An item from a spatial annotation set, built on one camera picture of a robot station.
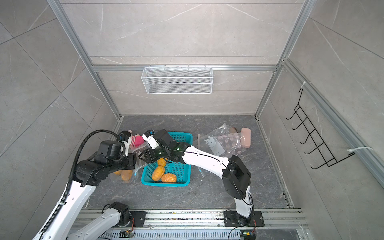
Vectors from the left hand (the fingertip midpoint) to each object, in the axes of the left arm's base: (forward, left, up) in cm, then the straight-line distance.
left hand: (137, 155), depth 71 cm
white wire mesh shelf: (+54, -17, +7) cm, 57 cm away
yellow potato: (+6, -8, -19) cm, 21 cm away
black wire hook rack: (-5, -84, +8) cm, 84 cm away
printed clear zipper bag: (+20, -47, -19) cm, 55 cm away
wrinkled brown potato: (-5, -13, -18) cm, 23 cm away
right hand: (+1, -3, -3) cm, 4 cm away
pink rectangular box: (+17, -60, -12) cm, 64 cm away
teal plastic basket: (+1, -20, -24) cm, 31 cm away
